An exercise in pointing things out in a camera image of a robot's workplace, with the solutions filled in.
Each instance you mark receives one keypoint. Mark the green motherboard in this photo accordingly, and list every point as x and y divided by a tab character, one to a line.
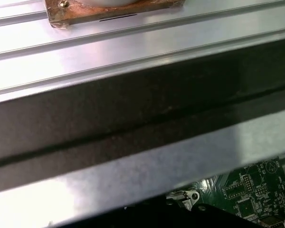
251	197

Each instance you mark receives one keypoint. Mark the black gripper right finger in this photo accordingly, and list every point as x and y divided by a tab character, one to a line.
216	219

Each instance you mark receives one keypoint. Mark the metal locking lever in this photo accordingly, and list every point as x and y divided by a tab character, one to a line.
178	193

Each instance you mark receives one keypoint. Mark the CPU socket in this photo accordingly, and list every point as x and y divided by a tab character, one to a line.
194	196

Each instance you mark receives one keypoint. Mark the brown square base plate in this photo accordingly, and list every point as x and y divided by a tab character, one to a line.
109	14

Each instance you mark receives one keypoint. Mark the black PC case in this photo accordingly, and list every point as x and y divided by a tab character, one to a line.
133	107

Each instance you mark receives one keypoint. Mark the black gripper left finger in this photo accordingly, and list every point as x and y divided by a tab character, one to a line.
156	218

